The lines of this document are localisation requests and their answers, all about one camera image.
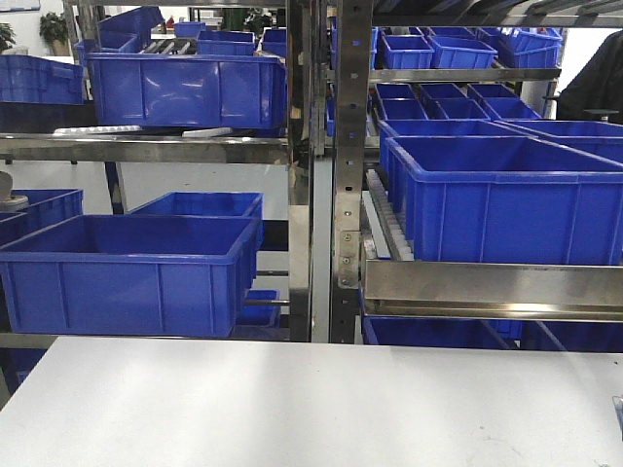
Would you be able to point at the blue bin behind lower left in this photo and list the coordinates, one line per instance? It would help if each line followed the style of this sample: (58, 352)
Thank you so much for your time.
(207, 204)

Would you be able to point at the white roller track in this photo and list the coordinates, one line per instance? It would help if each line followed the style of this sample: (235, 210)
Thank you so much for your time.
(395, 240)

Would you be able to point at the blue bin behind right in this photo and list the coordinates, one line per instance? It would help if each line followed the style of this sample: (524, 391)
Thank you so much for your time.
(395, 128)

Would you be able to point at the large blue bin right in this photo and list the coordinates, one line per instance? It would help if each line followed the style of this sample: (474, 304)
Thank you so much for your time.
(506, 199)

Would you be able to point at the large blue bin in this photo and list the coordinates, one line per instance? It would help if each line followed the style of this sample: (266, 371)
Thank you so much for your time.
(133, 275)
(506, 199)
(191, 90)

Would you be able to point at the large blue bin lower left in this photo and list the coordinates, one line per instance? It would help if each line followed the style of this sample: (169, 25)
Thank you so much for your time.
(133, 275)

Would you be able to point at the large blue bin upper left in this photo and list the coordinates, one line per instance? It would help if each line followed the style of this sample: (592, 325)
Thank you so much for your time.
(191, 90)

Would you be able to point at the blue bin bottom right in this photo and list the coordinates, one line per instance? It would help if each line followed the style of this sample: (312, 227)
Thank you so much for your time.
(440, 332)

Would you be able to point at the small blue bin top shelf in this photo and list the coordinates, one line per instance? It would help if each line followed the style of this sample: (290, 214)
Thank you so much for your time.
(406, 52)

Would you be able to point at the small blue bin top right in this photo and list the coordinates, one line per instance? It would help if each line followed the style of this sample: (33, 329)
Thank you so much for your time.
(460, 53)

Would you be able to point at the steel shelf beam left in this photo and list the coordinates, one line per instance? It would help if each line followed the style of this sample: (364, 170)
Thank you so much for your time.
(140, 148)

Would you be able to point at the blue bin far left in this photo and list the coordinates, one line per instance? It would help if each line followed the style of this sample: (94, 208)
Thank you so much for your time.
(27, 211)

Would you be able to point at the blue bin far right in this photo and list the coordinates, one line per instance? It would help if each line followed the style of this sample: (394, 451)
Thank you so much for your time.
(599, 138)

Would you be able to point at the person in black jacket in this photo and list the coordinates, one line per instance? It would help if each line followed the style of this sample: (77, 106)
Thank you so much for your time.
(598, 86)

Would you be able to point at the blue crate upper far left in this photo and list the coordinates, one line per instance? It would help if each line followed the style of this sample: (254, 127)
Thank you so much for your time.
(31, 79)

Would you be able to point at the potted plant background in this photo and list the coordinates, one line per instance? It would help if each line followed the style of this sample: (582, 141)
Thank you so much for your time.
(53, 30)

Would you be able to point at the steel shelf front rail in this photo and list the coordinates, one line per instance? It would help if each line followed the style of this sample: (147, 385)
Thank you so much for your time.
(483, 291)

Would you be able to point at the steel rack upright post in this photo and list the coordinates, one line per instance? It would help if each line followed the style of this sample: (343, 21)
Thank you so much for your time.
(354, 21)

